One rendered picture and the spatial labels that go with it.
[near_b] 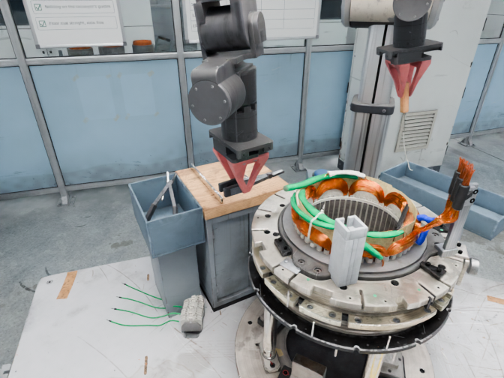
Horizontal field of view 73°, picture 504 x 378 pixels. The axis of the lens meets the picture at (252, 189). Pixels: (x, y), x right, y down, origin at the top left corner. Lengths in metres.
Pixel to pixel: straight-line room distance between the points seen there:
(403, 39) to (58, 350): 0.92
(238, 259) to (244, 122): 0.37
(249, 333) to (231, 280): 0.12
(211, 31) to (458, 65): 2.76
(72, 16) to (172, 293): 2.10
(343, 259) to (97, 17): 2.36
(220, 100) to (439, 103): 2.79
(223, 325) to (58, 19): 2.21
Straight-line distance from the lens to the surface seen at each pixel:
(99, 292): 0.96
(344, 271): 0.45
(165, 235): 0.67
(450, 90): 3.17
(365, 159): 1.01
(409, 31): 0.73
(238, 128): 0.51
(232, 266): 0.79
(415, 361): 0.81
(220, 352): 0.78
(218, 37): 0.49
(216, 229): 0.70
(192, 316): 0.79
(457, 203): 0.48
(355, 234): 0.42
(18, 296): 2.32
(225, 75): 0.45
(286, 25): 2.81
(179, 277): 0.78
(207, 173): 0.79
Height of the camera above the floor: 1.42
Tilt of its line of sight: 30 degrees down
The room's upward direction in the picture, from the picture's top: straight up
